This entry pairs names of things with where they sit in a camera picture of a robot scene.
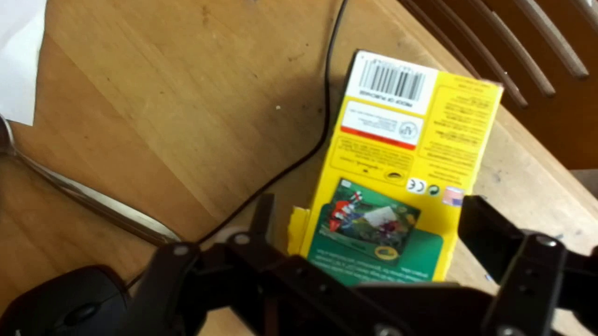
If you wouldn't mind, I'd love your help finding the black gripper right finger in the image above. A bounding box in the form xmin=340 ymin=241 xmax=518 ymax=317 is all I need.
xmin=456 ymin=194 xmax=531 ymax=286

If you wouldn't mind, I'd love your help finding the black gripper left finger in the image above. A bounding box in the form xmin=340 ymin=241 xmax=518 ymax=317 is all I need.
xmin=247 ymin=192 xmax=277 ymax=250

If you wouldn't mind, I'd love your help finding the yellow green crayon box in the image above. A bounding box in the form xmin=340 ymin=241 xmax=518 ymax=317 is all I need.
xmin=286 ymin=47 xmax=506 ymax=289

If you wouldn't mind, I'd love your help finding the wooden roll-top desk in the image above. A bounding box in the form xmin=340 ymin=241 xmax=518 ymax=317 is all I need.
xmin=0 ymin=0 xmax=598 ymax=336

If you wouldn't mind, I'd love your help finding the metal spoon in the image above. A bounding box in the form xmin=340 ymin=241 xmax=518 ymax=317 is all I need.
xmin=0 ymin=114 xmax=183 ymax=248

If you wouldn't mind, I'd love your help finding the black computer mouse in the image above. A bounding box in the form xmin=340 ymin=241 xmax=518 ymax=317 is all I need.
xmin=0 ymin=263 xmax=136 ymax=336

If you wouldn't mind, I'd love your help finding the white paper sheet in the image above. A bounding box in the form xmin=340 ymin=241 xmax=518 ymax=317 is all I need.
xmin=0 ymin=0 xmax=49 ymax=127

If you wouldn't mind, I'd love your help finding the thin black mouse cable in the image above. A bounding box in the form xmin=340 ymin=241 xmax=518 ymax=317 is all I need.
xmin=125 ymin=0 xmax=351 ymax=289

